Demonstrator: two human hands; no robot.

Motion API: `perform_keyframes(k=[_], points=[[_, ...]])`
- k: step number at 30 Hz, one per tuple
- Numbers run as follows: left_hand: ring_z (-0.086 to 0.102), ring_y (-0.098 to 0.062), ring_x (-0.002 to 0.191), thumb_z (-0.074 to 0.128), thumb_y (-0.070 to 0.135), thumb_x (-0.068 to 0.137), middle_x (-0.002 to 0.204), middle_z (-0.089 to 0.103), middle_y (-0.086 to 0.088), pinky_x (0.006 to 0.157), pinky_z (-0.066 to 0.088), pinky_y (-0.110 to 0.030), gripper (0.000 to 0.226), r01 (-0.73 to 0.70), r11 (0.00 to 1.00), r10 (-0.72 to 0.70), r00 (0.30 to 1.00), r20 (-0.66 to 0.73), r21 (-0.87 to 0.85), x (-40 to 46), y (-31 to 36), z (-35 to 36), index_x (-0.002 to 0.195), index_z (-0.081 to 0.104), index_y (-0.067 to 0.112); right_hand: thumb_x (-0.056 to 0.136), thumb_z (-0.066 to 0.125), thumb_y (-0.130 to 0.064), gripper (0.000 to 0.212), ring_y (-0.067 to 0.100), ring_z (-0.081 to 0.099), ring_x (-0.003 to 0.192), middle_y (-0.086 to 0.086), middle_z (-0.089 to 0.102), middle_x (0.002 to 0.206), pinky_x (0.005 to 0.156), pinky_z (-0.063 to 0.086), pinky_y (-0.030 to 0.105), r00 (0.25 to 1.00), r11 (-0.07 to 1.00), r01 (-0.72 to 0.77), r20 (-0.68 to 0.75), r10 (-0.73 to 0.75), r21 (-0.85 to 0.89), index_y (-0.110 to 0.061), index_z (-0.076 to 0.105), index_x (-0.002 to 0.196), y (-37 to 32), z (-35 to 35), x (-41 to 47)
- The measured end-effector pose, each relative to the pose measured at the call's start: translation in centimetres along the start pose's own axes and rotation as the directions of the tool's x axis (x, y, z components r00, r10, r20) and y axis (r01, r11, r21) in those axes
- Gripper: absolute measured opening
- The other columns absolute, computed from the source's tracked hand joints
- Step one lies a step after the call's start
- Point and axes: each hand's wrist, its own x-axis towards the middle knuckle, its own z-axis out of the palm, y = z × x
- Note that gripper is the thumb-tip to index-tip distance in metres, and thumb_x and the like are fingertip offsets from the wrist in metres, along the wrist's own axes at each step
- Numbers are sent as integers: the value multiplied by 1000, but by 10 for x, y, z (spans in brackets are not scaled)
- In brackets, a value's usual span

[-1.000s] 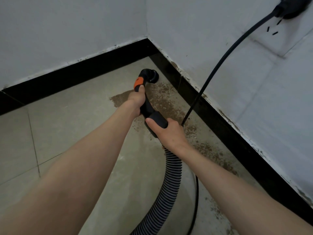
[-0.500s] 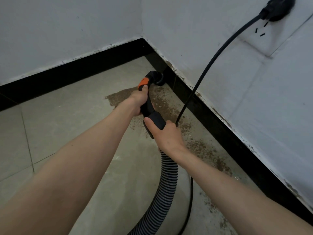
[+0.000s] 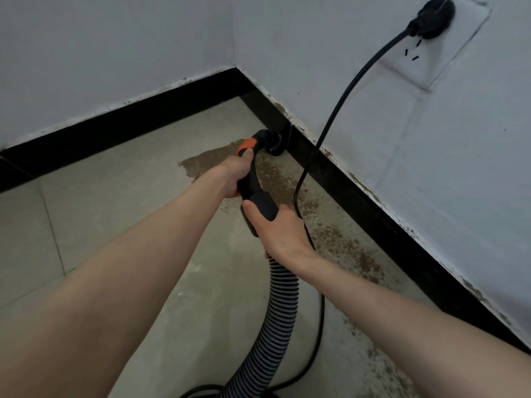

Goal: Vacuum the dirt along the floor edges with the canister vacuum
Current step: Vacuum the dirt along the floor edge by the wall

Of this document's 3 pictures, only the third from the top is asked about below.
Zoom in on black vacuum hose with handle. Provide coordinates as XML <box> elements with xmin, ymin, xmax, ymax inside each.
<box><xmin>220</xmin><ymin>129</ymin><xmax>300</xmax><ymax>398</ymax></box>

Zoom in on white wall socket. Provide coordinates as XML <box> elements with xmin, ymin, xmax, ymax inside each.
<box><xmin>382</xmin><ymin>0</ymin><xmax>492</xmax><ymax>92</ymax></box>

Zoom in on person's left hand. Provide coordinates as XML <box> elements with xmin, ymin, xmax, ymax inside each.
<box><xmin>211</xmin><ymin>149</ymin><xmax>257</xmax><ymax>200</ymax></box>

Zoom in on brown sawdust dirt patch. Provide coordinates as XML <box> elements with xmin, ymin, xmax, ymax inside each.
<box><xmin>178</xmin><ymin>140</ymin><xmax>416</xmax><ymax>398</ymax></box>

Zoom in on black power cable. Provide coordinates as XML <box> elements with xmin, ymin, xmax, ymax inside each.
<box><xmin>178</xmin><ymin>0</ymin><xmax>456</xmax><ymax>398</ymax></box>

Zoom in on person's right forearm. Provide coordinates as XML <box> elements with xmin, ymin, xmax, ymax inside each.
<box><xmin>300</xmin><ymin>254</ymin><xmax>531</xmax><ymax>398</ymax></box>

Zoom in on person's left forearm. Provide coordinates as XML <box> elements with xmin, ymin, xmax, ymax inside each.
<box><xmin>0</xmin><ymin>174</ymin><xmax>233</xmax><ymax>398</ymax></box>

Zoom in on tiled floor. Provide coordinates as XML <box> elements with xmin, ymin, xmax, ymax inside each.
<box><xmin>0</xmin><ymin>97</ymin><xmax>441</xmax><ymax>398</ymax></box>

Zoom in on person's right hand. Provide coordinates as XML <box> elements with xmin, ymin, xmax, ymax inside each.
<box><xmin>241</xmin><ymin>198</ymin><xmax>320</xmax><ymax>277</ymax></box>

